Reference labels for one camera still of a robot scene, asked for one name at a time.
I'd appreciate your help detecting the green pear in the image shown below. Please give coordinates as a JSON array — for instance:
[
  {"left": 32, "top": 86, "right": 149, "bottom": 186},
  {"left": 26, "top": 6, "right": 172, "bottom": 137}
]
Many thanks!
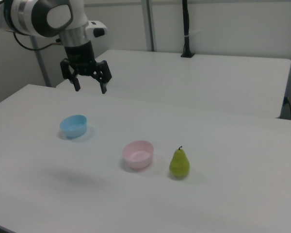
[{"left": 169, "top": 146, "right": 191, "bottom": 178}]

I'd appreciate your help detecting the black power cable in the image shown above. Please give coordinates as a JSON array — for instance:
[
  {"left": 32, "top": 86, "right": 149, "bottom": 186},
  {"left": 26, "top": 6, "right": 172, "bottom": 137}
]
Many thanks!
[{"left": 283, "top": 96, "right": 291, "bottom": 120}]

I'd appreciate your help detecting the grey metal frame post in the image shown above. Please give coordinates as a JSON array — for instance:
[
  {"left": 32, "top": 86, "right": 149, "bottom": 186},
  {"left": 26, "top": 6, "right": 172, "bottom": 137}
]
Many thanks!
[{"left": 141, "top": 0, "right": 157, "bottom": 52}]

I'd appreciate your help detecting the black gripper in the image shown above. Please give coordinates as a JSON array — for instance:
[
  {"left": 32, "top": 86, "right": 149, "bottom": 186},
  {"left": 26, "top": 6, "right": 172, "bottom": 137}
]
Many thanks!
[{"left": 60, "top": 40, "right": 113, "bottom": 95}]

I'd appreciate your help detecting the blue plastic bowl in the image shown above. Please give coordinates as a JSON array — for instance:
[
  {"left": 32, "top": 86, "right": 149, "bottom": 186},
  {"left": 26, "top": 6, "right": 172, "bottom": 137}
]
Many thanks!
[{"left": 60, "top": 115, "right": 88, "bottom": 139}]

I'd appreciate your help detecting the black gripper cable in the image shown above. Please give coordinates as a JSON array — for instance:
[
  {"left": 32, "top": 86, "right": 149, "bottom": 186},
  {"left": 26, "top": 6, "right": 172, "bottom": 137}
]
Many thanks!
[{"left": 13, "top": 31, "right": 64, "bottom": 51}]

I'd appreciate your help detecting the pink plastic bowl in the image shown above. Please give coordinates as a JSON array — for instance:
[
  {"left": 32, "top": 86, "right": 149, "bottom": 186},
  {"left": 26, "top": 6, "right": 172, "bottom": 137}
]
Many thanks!
[{"left": 122, "top": 140, "right": 154, "bottom": 170}]

